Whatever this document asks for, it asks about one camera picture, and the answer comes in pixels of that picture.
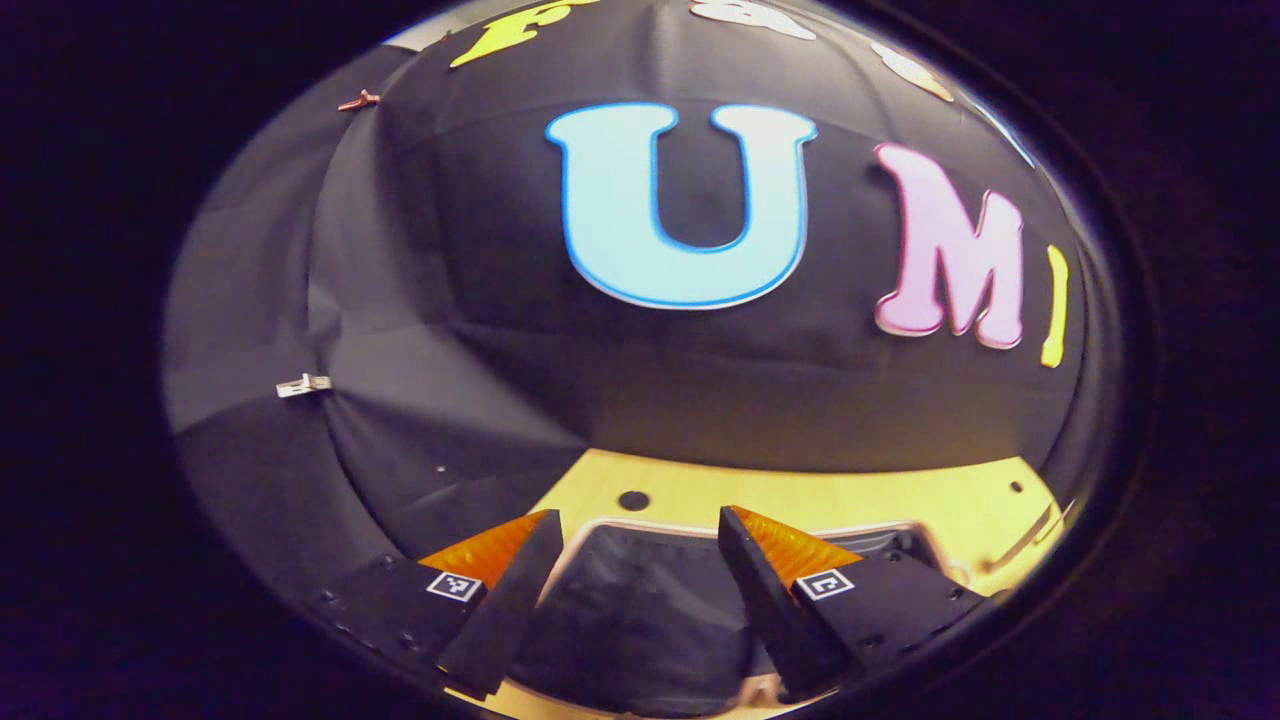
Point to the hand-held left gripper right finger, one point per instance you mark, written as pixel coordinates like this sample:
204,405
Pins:
765,610

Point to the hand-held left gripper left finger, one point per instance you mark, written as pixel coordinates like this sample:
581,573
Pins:
505,610

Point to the pale pink hard-shell suitcase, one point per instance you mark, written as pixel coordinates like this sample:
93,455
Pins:
640,620

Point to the black backdrop cloth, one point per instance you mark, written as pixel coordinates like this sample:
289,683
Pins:
500,350

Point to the silver binder clip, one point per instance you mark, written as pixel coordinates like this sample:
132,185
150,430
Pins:
303,384

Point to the copper binder clip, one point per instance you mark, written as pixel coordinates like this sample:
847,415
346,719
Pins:
358,100

